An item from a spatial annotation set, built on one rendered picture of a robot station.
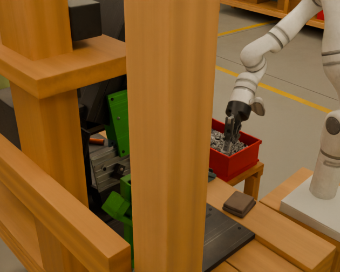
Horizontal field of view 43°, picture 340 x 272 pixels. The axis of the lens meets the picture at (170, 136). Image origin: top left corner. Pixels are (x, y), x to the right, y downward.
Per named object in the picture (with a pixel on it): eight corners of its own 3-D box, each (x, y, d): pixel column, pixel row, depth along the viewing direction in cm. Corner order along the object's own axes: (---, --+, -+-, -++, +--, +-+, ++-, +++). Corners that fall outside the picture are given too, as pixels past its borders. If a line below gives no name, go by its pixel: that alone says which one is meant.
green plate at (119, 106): (133, 142, 154) (121, 84, 147) (147, 145, 148) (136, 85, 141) (106, 154, 147) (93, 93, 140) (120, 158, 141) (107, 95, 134)
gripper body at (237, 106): (231, 109, 139) (222, 135, 136) (225, 96, 132) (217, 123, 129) (253, 113, 136) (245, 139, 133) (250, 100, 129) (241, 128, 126)
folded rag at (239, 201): (236, 195, 152) (236, 188, 150) (256, 204, 148) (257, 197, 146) (221, 209, 145) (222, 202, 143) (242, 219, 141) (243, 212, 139)
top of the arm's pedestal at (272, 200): (300, 174, 180) (302, 166, 178) (378, 209, 160) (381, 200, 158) (257, 209, 159) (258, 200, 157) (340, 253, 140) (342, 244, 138)
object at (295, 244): (75, 119, 234) (73, 94, 226) (327, 281, 138) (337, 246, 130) (52, 127, 225) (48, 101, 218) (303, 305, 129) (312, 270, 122)
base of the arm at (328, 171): (318, 180, 161) (329, 141, 153) (340, 192, 156) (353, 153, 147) (304, 189, 156) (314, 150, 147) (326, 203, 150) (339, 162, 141)
